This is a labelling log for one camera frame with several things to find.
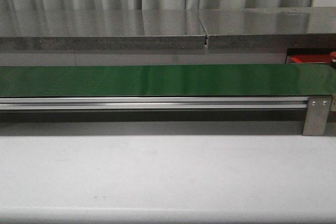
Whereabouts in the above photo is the green conveyor belt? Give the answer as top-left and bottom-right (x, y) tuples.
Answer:
(1, 63), (335, 98)

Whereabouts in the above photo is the red plastic tray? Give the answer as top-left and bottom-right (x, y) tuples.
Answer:
(287, 54), (331, 65)

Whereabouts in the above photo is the left steel counter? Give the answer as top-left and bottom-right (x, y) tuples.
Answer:
(1, 10), (206, 51)

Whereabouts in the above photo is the steel counter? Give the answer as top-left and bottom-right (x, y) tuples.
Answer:
(198, 7), (335, 49)
(1, 10), (206, 51)

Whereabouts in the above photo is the right steel counter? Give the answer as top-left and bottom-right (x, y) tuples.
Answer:
(198, 7), (335, 49)

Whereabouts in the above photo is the aluminium conveyor side rail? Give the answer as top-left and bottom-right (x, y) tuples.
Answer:
(1, 97), (309, 111)

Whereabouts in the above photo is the steel conveyor support bracket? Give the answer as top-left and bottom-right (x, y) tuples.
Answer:
(302, 97), (332, 136)

